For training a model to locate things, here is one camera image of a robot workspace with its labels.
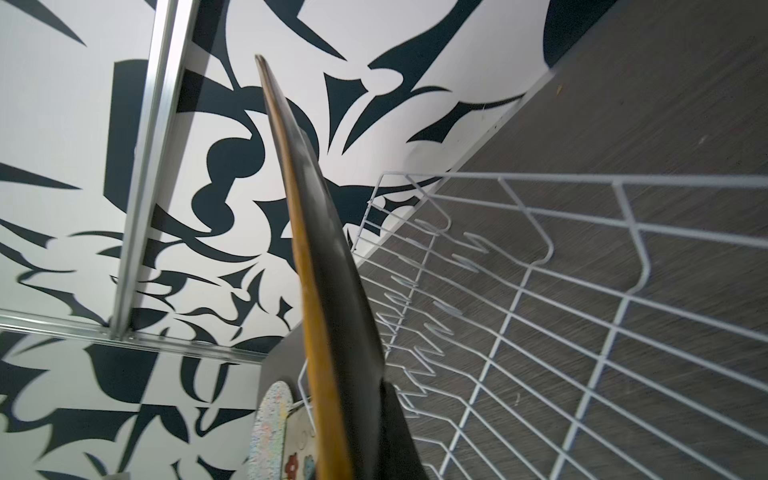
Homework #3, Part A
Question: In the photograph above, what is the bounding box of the white wire dish rack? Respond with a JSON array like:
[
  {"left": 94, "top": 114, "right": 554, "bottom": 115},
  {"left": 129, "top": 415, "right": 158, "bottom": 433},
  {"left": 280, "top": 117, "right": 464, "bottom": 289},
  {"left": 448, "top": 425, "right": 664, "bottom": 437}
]
[{"left": 296, "top": 170, "right": 768, "bottom": 480}]

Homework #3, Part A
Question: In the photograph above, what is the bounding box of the colourful speckled round plate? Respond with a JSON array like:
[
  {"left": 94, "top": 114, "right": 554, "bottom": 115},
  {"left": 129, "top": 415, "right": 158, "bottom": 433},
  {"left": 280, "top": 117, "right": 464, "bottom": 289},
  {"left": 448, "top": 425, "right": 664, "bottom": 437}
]
[{"left": 247, "top": 381, "right": 294, "bottom": 480}]

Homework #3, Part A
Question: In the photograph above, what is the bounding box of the dark glass plate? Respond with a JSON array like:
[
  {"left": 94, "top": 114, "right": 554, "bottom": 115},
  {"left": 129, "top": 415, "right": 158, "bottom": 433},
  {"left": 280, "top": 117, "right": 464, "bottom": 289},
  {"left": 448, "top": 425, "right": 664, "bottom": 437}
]
[{"left": 255, "top": 55, "right": 384, "bottom": 479}]

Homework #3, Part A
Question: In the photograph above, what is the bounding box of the floral square plate black rim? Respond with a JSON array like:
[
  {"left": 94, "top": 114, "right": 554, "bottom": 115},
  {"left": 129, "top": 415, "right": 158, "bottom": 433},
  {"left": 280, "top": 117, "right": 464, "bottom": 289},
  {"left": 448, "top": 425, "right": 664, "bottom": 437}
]
[{"left": 281, "top": 406, "right": 318, "bottom": 480}]

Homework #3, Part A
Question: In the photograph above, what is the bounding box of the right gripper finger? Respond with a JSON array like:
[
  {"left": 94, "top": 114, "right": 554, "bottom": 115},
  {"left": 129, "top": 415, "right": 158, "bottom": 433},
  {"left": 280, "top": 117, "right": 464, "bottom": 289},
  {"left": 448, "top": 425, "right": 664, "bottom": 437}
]
[{"left": 378, "top": 381, "right": 428, "bottom": 480}]

